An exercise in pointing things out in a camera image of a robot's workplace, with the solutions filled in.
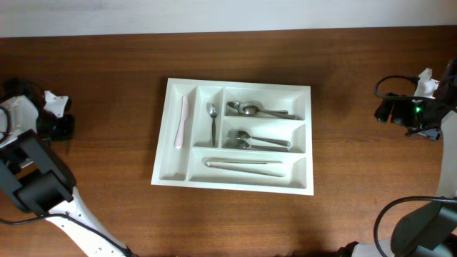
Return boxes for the long metal tongs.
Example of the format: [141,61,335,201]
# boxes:
[204,158,286,178]

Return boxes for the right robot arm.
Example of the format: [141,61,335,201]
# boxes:
[336,59,456,256]

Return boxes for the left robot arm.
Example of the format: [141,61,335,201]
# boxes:
[1,78,134,256]

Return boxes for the white plastic cutlery tray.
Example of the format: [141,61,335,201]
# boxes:
[151,79,314,195]

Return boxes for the pink plastic knife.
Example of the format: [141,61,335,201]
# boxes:
[174,96,189,148]

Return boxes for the metal fork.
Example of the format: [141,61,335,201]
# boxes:
[227,130,291,147]
[224,138,290,152]

